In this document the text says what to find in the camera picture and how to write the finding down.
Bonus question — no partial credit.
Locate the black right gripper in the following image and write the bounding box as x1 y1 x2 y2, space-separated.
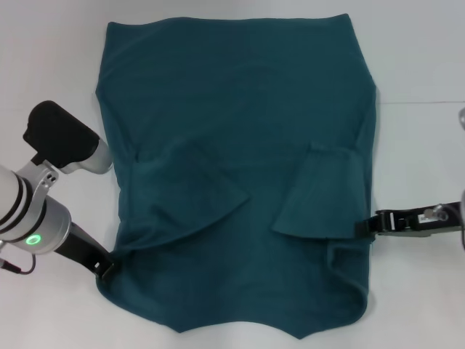
355 201 465 240

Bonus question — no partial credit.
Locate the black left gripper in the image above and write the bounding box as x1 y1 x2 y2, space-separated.
53 221 120 281

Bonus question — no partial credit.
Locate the teal blue shirt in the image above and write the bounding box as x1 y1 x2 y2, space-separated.
94 13 381 328

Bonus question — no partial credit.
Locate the silver elbow plug grey cable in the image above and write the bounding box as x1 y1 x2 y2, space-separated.
424 203 465 221

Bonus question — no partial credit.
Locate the dark cable with red sleeve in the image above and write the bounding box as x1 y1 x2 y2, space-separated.
0 253 37 275

